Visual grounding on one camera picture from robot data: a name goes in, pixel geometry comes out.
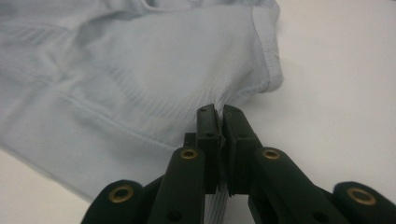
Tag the white table mat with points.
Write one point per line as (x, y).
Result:
(342, 93)

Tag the light blue garment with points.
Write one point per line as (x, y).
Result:
(124, 77)

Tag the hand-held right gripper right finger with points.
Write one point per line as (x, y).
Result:
(239, 146)

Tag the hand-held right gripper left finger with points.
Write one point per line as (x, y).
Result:
(208, 140)

